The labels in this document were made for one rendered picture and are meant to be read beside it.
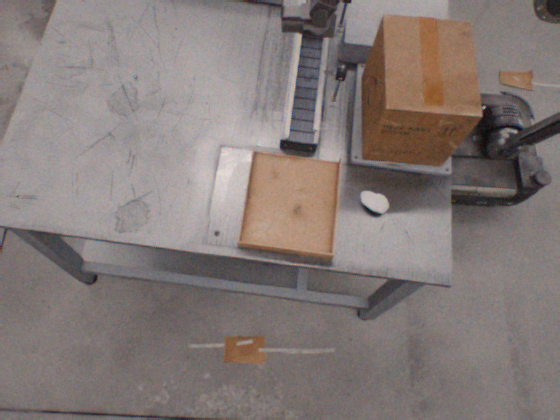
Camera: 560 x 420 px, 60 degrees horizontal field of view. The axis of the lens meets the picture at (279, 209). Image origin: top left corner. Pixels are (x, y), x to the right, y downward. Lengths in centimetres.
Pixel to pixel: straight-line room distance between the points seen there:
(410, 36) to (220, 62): 60
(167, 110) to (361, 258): 73
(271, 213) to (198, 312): 89
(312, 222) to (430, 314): 105
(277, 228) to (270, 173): 17
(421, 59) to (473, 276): 130
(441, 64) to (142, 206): 88
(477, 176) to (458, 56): 100
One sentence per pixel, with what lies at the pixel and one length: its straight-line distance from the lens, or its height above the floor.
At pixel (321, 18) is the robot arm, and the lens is 130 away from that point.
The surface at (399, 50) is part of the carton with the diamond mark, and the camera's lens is 135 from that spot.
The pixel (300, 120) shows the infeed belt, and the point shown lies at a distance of 146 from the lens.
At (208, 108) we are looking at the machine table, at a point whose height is 83.
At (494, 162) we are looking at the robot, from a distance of 237.
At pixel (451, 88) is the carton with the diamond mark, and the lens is 132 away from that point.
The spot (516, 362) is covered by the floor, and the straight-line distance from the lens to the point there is 240.
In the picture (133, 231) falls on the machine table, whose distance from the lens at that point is 139.
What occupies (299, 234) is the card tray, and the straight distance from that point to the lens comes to 135.
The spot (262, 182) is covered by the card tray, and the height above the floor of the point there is 83.
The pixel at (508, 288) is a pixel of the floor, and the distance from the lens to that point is 246.
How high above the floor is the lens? 210
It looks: 68 degrees down
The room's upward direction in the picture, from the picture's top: 9 degrees clockwise
